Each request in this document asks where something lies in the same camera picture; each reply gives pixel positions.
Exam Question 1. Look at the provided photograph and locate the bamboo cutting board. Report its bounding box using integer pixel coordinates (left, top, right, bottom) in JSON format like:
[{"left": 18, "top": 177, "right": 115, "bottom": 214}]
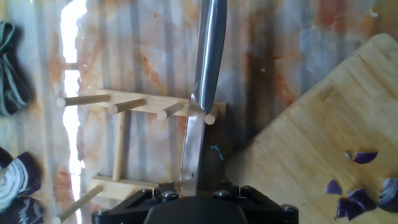
[{"left": 224, "top": 32, "right": 398, "bottom": 224}]

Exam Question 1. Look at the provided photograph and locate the steel kitchen knife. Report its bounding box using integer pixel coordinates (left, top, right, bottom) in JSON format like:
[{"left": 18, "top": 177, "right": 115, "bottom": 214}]
[{"left": 179, "top": 0, "right": 228, "bottom": 197}]

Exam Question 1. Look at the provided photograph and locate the marble pattern table mat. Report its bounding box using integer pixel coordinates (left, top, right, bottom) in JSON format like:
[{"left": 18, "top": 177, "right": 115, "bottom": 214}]
[{"left": 0, "top": 0, "right": 398, "bottom": 224}]

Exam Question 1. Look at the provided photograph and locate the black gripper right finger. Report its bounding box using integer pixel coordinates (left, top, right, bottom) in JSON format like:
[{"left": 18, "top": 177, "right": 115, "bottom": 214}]
[{"left": 213, "top": 180, "right": 299, "bottom": 224}]

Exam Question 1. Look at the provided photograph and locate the striped onion wedge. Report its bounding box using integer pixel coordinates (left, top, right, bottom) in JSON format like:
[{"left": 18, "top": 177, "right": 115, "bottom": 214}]
[{"left": 0, "top": 146, "right": 44, "bottom": 213}]

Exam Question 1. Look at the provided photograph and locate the wooden peg rack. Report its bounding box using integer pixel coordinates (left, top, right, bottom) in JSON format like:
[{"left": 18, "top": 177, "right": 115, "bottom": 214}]
[{"left": 51, "top": 88, "right": 227, "bottom": 224}]

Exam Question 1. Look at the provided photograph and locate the large red onion chunk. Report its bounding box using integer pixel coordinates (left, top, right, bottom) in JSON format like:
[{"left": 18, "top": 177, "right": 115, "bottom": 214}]
[{"left": 377, "top": 177, "right": 398, "bottom": 214}]

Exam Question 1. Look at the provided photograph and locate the small red onion piece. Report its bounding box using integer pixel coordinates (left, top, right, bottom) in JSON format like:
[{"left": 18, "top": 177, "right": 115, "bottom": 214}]
[{"left": 345, "top": 151, "right": 379, "bottom": 165}]

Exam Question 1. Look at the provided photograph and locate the tiny red onion piece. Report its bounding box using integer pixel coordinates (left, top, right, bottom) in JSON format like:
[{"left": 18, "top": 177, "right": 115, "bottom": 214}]
[{"left": 325, "top": 179, "right": 343, "bottom": 196}]

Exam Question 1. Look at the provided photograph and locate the grey green towel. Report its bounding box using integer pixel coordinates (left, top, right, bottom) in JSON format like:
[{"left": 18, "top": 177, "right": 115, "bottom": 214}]
[{"left": 0, "top": 21, "right": 34, "bottom": 118}]

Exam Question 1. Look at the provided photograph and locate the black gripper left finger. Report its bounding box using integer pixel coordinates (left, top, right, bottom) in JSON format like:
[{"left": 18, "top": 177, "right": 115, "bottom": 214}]
[{"left": 91, "top": 181, "right": 180, "bottom": 224}]

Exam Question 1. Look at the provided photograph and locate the medium red onion piece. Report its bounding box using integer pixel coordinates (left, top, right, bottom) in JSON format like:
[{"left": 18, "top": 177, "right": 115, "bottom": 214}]
[{"left": 335, "top": 187, "right": 377, "bottom": 222}]

